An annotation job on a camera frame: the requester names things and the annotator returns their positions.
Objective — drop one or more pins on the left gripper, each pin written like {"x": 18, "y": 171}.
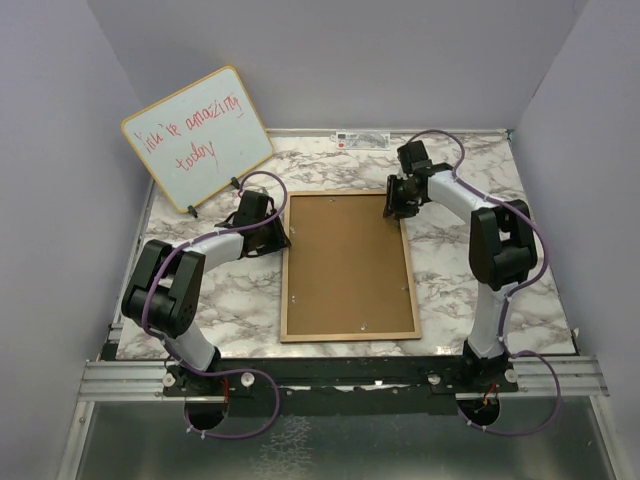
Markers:
{"x": 279, "y": 239}

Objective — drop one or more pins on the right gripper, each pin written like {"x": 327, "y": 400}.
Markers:
{"x": 392, "y": 205}

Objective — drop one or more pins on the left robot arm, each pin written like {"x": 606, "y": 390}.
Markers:
{"x": 163, "y": 292}

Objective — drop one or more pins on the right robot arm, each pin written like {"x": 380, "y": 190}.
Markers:
{"x": 502, "y": 249}

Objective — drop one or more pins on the white remote label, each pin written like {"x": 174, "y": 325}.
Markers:
{"x": 362, "y": 140}

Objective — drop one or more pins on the whiteboard with red writing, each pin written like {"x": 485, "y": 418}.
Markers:
{"x": 194, "y": 141}

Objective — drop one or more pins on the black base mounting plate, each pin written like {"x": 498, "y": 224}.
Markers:
{"x": 345, "y": 386}

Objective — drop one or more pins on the aluminium rail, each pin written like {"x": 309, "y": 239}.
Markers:
{"x": 144, "y": 381}

